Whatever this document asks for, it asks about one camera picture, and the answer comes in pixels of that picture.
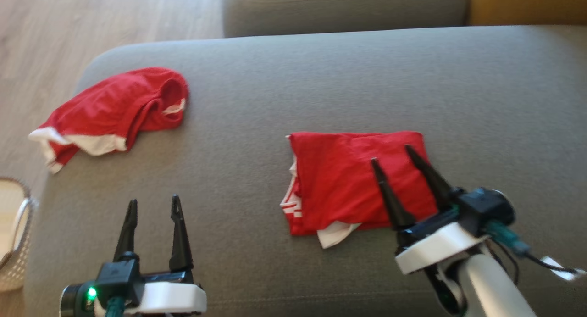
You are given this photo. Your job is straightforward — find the red shorts with white hem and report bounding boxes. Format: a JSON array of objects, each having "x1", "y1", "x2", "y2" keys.
[{"x1": 28, "y1": 67, "x2": 189, "y2": 174}]

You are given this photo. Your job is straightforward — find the red white basketball jersey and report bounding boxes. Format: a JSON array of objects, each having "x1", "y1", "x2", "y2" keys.
[{"x1": 280, "y1": 131, "x2": 438, "y2": 250}]

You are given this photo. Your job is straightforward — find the teal plug left camera cable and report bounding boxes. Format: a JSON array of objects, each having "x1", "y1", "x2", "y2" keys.
[{"x1": 105, "y1": 296, "x2": 125, "y2": 317}]

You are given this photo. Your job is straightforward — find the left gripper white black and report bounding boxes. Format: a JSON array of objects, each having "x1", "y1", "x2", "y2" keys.
[{"x1": 60, "y1": 195, "x2": 207, "y2": 317}]

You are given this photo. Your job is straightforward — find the large grey sofa back cushion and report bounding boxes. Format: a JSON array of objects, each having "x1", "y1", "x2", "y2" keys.
[{"x1": 222, "y1": 0, "x2": 471, "y2": 39}]

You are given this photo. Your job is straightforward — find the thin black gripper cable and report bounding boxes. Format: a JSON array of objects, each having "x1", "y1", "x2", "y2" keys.
[{"x1": 486, "y1": 241, "x2": 521, "y2": 285}]

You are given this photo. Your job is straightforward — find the grey sofa seat cushion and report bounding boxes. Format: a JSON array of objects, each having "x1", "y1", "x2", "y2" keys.
[{"x1": 23, "y1": 26, "x2": 587, "y2": 317}]

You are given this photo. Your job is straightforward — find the white perforated laundry basket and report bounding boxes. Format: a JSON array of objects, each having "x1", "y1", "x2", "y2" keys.
[{"x1": 0, "y1": 176, "x2": 38, "y2": 294}]

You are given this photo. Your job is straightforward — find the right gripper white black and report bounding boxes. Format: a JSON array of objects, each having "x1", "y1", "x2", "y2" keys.
[{"x1": 371, "y1": 145, "x2": 489, "y2": 316}]

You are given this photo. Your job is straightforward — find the long yellow sofa cushion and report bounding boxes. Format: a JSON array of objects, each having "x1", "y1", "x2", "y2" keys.
[{"x1": 467, "y1": 0, "x2": 587, "y2": 27}]

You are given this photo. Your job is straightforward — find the teal plug camera cable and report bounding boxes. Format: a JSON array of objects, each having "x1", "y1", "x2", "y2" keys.
[
  {"x1": 485, "y1": 220, "x2": 587, "y2": 282},
  {"x1": 105, "y1": 296, "x2": 125, "y2": 317}
]

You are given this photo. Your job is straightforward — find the teal plug right camera cable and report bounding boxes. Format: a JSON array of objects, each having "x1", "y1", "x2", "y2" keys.
[{"x1": 485, "y1": 220, "x2": 587, "y2": 282}]

